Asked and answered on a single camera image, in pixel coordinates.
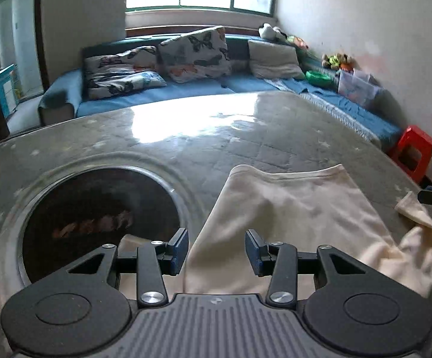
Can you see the lying butterfly print pillow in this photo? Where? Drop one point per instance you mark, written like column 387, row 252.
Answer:
column 123, row 73

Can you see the light blue cabinet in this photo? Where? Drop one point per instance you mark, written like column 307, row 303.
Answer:
column 10, row 90

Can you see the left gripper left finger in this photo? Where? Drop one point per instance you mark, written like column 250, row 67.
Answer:
column 158, row 259

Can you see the green plastic bowl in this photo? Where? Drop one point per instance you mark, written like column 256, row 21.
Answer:
column 318, row 79

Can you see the cream beige garment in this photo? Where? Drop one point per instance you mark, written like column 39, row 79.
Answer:
column 306, row 210

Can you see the plain grey cushion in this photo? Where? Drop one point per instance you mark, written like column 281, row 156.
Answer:
column 274, row 61

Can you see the red plastic stool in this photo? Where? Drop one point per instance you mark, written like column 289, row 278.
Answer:
column 413, row 152

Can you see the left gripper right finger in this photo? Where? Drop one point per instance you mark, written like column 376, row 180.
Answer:
column 280, row 262

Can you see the round black induction cooktop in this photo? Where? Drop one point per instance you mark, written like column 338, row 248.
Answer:
column 93, row 208

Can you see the pile of small plush toys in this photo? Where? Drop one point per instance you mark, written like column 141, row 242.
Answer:
column 338, row 61

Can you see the upright butterfly print pillow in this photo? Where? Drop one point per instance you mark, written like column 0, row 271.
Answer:
column 196, row 55

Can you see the blue sectional sofa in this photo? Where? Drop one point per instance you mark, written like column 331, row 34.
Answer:
column 67, row 97

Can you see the black white plush toy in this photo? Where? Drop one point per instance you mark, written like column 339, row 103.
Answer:
column 269, row 33

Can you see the clear plastic storage box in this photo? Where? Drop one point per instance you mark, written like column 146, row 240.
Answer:
column 358, row 88

